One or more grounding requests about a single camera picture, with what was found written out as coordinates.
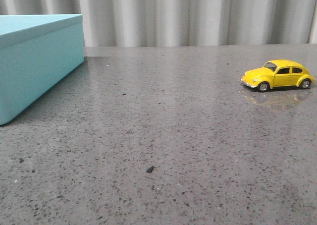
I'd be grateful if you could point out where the yellow toy beetle car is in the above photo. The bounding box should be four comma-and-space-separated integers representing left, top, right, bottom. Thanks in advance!
241, 59, 316, 92

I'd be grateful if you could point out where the light blue storage box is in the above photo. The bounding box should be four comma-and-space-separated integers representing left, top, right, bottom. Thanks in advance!
0, 14, 84, 124

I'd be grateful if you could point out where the small black debris piece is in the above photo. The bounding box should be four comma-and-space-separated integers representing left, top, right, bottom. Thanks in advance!
146, 166, 155, 173

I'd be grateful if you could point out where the grey pleated curtain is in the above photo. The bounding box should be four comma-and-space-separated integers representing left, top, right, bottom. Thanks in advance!
0, 0, 317, 47

